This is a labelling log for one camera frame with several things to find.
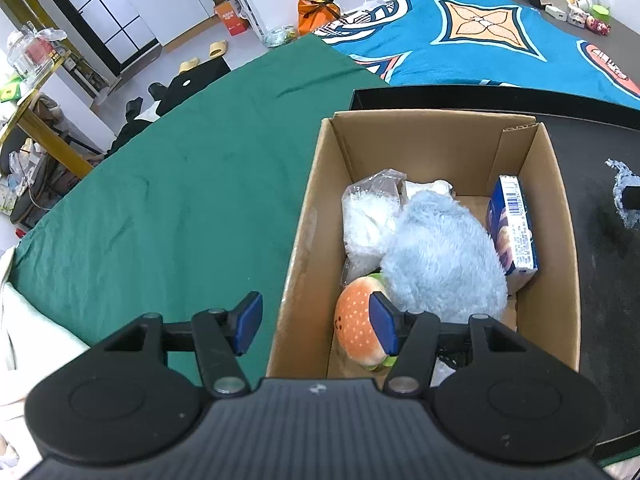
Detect burger plush toy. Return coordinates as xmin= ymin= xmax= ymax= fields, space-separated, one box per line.
xmin=334 ymin=274 xmax=401 ymax=372

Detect clear plastic bag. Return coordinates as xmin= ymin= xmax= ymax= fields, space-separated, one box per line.
xmin=341 ymin=169 xmax=456 ymax=287

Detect pale green plastic bag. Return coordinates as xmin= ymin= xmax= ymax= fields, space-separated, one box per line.
xmin=262 ymin=25 xmax=301 ymax=47

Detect items on bedside table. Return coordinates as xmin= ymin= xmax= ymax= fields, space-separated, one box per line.
xmin=556 ymin=0 xmax=611 ymax=16

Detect light blue fluffy plush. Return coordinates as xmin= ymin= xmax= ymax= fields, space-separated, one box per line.
xmin=380 ymin=190 xmax=509 ymax=324

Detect clear glass jar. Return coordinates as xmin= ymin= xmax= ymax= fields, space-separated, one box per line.
xmin=6 ymin=30 xmax=36 ymax=79

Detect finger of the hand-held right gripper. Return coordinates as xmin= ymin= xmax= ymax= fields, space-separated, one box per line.
xmin=612 ymin=182 xmax=640 ymax=229

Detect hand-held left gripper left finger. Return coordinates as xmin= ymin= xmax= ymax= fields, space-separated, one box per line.
xmin=102 ymin=290 xmax=264 ymax=395

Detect orange cardboard box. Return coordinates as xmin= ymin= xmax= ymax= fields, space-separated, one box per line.
xmin=212 ymin=0 xmax=250 ymax=36

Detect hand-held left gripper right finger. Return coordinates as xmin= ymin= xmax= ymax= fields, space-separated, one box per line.
xmin=368 ymin=291 xmax=526 ymax=395

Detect blue snack box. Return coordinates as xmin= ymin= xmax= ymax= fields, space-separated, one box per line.
xmin=486 ymin=175 xmax=540 ymax=294

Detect orange gift bag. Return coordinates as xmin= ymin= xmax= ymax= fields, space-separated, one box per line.
xmin=298 ymin=0 xmax=342 ymax=37

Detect yellow metal table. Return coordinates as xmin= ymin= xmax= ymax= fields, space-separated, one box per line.
xmin=0 ymin=50 xmax=96 ymax=179

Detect black and white clothing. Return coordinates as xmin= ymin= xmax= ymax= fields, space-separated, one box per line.
xmin=107 ymin=57 xmax=232 ymax=156

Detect white bed sheet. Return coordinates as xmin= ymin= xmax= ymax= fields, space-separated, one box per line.
xmin=0 ymin=247 xmax=94 ymax=480

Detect white kitchen cabinet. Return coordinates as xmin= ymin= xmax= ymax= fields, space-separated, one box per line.
xmin=120 ymin=0 xmax=216 ymax=46

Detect white storage rack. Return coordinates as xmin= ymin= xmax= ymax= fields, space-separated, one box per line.
xmin=212 ymin=0 xmax=274 ymax=44

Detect green cloth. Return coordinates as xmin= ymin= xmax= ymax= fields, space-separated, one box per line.
xmin=12 ymin=34 xmax=389 ymax=377

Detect black framed door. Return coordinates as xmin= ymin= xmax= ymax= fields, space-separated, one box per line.
xmin=37 ymin=0 xmax=164 ymax=74

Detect black tray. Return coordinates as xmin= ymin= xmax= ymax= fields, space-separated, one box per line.
xmin=345 ymin=85 xmax=640 ymax=461

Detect brown cardboard box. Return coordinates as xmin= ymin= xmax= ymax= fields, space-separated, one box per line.
xmin=265 ymin=110 xmax=581 ymax=392

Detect blue patterned blanket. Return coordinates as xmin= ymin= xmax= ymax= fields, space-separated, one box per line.
xmin=314 ymin=0 xmax=640 ymax=111

